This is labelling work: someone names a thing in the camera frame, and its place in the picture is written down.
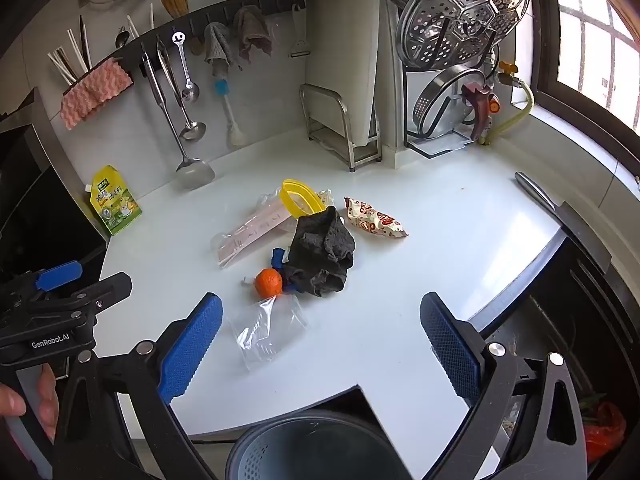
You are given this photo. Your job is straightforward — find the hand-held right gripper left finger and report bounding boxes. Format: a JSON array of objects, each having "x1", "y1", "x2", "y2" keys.
[{"x1": 52, "y1": 292, "x2": 223, "y2": 480}]

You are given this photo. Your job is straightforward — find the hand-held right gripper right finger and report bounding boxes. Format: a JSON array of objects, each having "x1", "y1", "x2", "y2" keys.
[{"x1": 420, "y1": 292, "x2": 588, "y2": 480}]

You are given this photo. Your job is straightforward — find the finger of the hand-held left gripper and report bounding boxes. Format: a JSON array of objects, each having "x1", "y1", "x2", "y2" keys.
[
  {"x1": 10, "y1": 260, "x2": 83, "y2": 302},
  {"x1": 30, "y1": 272, "x2": 133, "y2": 322}
]

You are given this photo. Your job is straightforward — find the clear plastic bag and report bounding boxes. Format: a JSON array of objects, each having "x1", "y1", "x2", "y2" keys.
[{"x1": 227, "y1": 296, "x2": 311, "y2": 372}]

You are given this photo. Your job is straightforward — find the orange tangerine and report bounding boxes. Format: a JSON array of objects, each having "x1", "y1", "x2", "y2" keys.
[{"x1": 254, "y1": 268, "x2": 284, "y2": 297}]

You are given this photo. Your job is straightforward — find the blue plastic scrap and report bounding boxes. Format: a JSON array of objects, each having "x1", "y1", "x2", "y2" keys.
[{"x1": 271, "y1": 247, "x2": 301, "y2": 293}]

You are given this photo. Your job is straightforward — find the pink clear plastic package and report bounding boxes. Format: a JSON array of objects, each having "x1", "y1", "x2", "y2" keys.
[{"x1": 210, "y1": 187, "x2": 301, "y2": 269}]

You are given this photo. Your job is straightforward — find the printed snack wrapper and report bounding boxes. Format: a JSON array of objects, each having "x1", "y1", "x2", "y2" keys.
[{"x1": 344, "y1": 196, "x2": 409, "y2": 239}]

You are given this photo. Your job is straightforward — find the dark grey rag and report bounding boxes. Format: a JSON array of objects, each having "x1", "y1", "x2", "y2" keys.
[{"x1": 281, "y1": 206, "x2": 357, "y2": 297}]

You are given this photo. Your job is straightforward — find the grey perforated trash bin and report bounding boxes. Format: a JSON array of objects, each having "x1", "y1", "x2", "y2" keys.
[{"x1": 225, "y1": 409, "x2": 401, "y2": 480}]

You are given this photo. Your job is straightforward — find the yellow plastic lid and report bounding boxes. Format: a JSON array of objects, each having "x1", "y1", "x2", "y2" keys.
[{"x1": 281, "y1": 179, "x2": 327, "y2": 220}]

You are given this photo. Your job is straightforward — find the person's left hand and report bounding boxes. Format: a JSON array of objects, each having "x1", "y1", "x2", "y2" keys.
[{"x1": 0, "y1": 364, "x2": 59, "y2": 443}]

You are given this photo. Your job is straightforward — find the black stove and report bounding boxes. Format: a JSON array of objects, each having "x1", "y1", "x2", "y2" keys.
[{"x1": 0, "y1": 87, "x2": 110, "y2": 286}]

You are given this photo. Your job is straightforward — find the green box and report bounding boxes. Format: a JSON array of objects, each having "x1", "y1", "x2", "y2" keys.
[{"x1": 86, "y1": 165, "x2": 144, "y2": 237}]

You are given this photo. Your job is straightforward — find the black kitchen sink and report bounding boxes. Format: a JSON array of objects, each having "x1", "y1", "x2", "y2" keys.
[{"x1": 467, "y1": 232, "x2": 640, "y2": 480}]

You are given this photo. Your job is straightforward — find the hanging metal ladles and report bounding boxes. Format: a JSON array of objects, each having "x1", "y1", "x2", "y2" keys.
[{"x1": 141, "y1": 52, "x2": 217, "y2": 191}]

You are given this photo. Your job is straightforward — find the kitchen knife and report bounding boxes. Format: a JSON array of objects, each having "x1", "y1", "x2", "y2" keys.
[{"x1": 515, "y1": 171, "x2": 613, "y2": 277}]

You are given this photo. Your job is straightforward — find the red plastic bag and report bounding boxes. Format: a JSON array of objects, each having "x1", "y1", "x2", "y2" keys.
[{"x1": 581, "y1": 400, "x2": 627, "y2": 466}]

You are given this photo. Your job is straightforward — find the metal ladle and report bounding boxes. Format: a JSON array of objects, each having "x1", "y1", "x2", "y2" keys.
[{"x1": 156, "y1": 40, "x2": 207, "y2": 142}]

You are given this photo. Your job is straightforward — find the pink dish cloth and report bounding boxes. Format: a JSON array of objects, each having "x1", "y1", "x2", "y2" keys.
[{"x1": 60, "y1": 58, "x2": 134, "y2": 131}]

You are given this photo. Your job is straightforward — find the black lid rack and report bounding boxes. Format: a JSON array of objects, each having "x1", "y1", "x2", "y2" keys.
[{"x1": 401, "y1": 35, "x2": 501, "y2": 161}]

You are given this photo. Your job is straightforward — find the white blue bottle brush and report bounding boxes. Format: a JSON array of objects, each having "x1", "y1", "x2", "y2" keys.
[{"x1": 215, "y1": 77, "x2": 249, "y2": 149}]

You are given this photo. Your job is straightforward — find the bunch of white chopsticks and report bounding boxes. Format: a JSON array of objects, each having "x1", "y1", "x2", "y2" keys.
[{"x1": 47, "y1": 15, "x2": 93, "y2": 86}]

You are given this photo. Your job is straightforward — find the metal tongs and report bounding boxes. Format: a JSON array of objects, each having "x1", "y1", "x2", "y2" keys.
[{"x1": 140, "y1": 42, "x2": 169, "y2": 117}]

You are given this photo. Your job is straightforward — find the metal cutting board stand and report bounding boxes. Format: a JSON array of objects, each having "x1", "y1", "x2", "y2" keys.
[{"x1": 299, "y1": 83, "x2": 383, "y2": 173}]

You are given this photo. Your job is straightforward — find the smiley face metal spoon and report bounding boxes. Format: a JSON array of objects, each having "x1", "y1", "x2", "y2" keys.
[{"x1": 172, "y1": 31, "x2": 197, "y2": 103}]

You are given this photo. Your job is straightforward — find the grey hanging cloth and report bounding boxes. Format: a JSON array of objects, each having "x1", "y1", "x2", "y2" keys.
[{"x1": 203, "y1": 22, "x2": 237, "y2": 77}]

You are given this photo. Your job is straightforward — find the yellow gas valve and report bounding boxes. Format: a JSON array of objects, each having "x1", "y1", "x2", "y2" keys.
[{"x1": 497, "y1": 60, "x2": 522, "y2": 87}]

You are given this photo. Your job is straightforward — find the brown hanging cloth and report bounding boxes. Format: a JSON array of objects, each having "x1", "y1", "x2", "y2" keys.
[{"x1": 233, "y1": 5, "x2": 274, "y2": 61}]

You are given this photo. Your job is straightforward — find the white peeler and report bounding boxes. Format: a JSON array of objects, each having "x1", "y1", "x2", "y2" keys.
[{"x1": 289, "y1": 4, "x2": 312, "y2": 58}]

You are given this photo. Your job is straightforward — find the perforated metal steamer plate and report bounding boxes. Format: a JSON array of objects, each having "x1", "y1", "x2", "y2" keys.
[{"x1": 395, "y1": 0, "x2": 532, "y2": 69}]

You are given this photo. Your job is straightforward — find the white cutting board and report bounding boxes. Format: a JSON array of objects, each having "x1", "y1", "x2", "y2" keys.
[{"x1": 304, "y1": 0, "x2": 383, "y2": 158}]

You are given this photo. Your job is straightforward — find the window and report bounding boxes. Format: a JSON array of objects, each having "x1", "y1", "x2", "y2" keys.
[{"x1": 530, "y1": 0, "x2": 640, "y2": 136}]

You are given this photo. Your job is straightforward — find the red brown handle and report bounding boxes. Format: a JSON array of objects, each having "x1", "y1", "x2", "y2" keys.
[{"x1": 461, "y1": 84, "x2": 502, "y2": 142}]

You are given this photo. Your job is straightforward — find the yellow gas hose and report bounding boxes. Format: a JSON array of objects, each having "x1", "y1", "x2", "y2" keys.
[{"x1": 479, "y1": 79, "x2": 536, "y2": 147}]

